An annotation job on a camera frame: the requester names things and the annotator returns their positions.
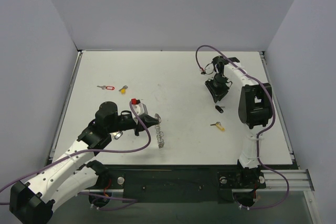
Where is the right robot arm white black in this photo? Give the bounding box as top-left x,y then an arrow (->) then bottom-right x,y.
205,56 -> 275,187

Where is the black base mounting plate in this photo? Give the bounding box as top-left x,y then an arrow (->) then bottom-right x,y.
89,165 -> 266,204

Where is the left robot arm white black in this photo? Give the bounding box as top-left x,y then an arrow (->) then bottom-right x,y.
9,99 -> 160,223

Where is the key with long yellow tag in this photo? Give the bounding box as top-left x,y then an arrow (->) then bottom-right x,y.
211,122 -> 225,132

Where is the key with yellow round tag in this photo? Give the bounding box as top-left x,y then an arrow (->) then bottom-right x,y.
119,85 -> 128,94

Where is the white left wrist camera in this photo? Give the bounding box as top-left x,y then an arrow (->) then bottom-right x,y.
130,99 -> 148,117

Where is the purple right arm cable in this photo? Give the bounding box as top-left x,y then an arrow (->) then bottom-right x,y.
196,45 -> 290,210

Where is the metal disc with keyrings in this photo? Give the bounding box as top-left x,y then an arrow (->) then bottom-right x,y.
154,113 -> 165,148

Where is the key with black tag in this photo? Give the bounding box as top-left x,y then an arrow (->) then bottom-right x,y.
215,105 -> 225,113

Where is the key with red tag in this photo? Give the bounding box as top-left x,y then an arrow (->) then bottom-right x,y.
97,86 -> 115,91

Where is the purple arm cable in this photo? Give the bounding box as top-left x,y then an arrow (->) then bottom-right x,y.
0,100 -> 152,211
196,45 -> 290,210

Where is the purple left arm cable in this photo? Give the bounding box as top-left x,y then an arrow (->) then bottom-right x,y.
0,100 -> 152,211

